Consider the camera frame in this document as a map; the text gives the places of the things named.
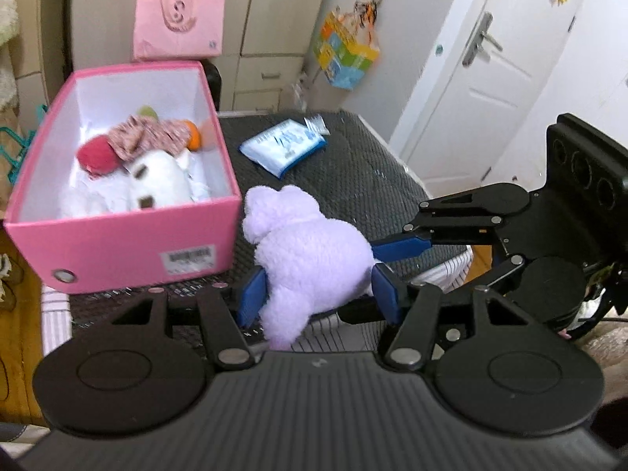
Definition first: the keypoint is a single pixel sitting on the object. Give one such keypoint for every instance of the silver door handle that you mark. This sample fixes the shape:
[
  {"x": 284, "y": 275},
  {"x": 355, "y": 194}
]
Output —
[{"x": 478, "y": 37}]

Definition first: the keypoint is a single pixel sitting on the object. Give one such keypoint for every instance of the beige wardrobe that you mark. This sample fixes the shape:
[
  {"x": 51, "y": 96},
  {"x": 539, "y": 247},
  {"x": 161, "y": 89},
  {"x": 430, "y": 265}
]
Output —
[{"x": 257, "y": 46}]

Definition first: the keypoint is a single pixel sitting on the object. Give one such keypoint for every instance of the orange makeup sponge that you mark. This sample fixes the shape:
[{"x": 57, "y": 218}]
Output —
[{"x": 194, "y": 143}]

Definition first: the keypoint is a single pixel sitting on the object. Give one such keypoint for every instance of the white panda plush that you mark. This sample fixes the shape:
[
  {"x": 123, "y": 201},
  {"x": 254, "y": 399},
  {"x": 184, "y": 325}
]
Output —
[{"x": 157, "y": 181}]

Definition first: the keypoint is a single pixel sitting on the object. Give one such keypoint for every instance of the pink floral scrunchie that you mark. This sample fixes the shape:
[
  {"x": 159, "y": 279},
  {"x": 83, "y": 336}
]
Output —
[{"x": 141, "y": 134}]

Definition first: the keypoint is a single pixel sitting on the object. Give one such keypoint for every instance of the pink tote bag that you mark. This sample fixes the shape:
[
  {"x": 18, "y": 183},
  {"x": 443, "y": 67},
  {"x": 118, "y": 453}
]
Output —
[{"x": 178, "y": 30}]

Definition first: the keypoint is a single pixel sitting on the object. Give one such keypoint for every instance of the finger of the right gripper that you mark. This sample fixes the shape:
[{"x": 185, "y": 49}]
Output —
[
  {"x": 399, "y": 247},
  {"x": 475, "y": 210}
]

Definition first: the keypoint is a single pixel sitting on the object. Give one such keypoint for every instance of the cream knitted cardigan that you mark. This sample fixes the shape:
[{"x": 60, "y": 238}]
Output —
[{"x": 9, "y": 29}]

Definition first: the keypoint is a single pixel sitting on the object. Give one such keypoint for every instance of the black suitcase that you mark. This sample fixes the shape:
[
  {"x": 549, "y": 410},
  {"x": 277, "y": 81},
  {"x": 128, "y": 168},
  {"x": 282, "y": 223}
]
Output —
[{"x": 213, "y": 77}]

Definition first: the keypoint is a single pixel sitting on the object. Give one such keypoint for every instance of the purple plush toy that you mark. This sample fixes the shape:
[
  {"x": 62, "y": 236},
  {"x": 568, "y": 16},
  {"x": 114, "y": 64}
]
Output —
[{"x": 313, "y": 263}]

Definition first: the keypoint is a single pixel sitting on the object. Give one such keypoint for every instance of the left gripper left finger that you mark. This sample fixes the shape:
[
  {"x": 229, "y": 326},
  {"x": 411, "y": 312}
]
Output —
[{"x": 224, "y": 313}]

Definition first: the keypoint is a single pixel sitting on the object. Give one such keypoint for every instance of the blue white wet wipes pack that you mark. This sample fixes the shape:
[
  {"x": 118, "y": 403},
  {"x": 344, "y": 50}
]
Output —
[{"x": 283, "y": 146}]

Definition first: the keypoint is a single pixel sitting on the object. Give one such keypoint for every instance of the pink cardboard shoe box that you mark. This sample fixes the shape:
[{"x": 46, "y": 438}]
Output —
[{"x": 153, "y": 222}]

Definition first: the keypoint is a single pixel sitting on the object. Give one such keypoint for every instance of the white mesh bath pouf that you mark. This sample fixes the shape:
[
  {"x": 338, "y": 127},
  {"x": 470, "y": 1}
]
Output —
[{"x": 95, "y": 196}]

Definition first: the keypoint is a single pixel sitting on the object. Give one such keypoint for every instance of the red pompom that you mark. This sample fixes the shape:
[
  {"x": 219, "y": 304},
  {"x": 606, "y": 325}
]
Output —
[{"x": 97, "y": 157}]

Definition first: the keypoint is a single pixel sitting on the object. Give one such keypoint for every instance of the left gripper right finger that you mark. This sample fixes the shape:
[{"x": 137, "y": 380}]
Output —
[{"x": 414, "y": 310}]

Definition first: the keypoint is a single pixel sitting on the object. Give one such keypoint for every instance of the white tissue pack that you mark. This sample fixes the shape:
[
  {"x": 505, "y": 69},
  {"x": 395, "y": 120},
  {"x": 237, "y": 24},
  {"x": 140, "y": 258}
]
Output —
[{"x": 192, "y": 166}]

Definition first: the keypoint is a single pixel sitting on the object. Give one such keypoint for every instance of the colourful hanging gift bag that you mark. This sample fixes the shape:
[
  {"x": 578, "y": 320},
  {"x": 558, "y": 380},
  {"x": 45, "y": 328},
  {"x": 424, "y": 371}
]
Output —
[{"x": 346, "y": 46}]

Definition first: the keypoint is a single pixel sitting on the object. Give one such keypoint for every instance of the printed paper sheet in box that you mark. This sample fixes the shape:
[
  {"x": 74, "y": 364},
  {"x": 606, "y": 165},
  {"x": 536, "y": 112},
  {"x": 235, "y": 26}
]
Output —
[{"x": 199, "y": 192}]

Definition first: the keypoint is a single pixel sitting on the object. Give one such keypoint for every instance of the teal gift bag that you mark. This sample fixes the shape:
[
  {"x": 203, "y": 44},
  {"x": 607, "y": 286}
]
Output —
[{"x": 15, "y": 144}]

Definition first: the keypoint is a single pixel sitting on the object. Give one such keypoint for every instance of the black honeycomb table mat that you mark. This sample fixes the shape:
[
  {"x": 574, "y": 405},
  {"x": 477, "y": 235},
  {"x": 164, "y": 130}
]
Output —
[{"x": 354, "y": 178}]

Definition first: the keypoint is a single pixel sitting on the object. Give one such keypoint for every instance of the green makeup sponge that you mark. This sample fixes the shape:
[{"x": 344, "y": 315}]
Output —
[{"x": 147, "y": 111}]

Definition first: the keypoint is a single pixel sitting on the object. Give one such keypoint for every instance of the white door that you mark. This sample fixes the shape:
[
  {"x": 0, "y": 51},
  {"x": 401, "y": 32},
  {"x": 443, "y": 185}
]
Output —
[{"x": 461, "y": 119}]

